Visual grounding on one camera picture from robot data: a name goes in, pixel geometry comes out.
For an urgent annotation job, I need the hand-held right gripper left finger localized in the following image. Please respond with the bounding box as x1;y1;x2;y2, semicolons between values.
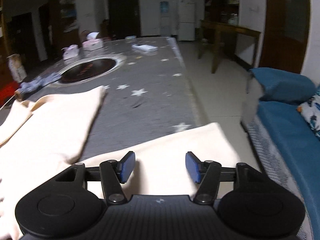
55;151;137;205

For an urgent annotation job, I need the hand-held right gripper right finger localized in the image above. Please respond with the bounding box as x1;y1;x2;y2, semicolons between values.
185;151;262;205

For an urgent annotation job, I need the cream sweater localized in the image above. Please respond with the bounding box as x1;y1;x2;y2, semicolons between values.
0;85;248;240

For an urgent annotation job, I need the blue sofa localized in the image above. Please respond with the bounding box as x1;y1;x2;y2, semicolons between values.
241;67;320;240

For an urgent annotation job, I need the round black built-in cooktop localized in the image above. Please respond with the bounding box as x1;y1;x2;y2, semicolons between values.
54;54;127;88

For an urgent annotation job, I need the flat white box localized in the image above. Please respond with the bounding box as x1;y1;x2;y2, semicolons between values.
131;43;159;56

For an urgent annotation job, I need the blue patterned rolled cloth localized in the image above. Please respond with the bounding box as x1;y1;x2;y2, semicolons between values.
15;72;63;102

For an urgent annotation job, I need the large pink tissue box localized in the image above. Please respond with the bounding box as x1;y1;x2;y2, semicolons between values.
82;32;104;51

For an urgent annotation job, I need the white tissue pack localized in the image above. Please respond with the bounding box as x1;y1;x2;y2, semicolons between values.
62;45;81;61

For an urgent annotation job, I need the patterned white pillow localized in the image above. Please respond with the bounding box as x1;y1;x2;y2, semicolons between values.
297;85;320;138

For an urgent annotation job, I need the dark wooden side table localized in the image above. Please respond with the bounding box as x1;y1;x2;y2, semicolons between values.
198;19;262;74

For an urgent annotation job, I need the red plastic stool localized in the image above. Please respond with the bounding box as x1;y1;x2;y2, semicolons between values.
0;80;21;101

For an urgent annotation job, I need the white refrigerator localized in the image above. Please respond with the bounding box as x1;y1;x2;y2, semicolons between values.
177;0;196;42

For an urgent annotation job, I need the white paper bag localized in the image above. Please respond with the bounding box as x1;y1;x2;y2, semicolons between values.
7;54;28;83

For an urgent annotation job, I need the water dispenser with blue bottle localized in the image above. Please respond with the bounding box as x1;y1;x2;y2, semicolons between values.
159;1;171;37

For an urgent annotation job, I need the dark wooden door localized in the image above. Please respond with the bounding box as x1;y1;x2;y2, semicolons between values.
106;0;142;41

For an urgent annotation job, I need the wooden shelf cabinet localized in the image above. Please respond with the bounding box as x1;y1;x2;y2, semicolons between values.
53;0;81;63

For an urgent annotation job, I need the brown glazed wooden door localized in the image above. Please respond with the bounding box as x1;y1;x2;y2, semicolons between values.
258;0;311;75

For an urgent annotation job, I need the tall wooden display cabinet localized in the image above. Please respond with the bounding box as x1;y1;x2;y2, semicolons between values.
203;0;241;27

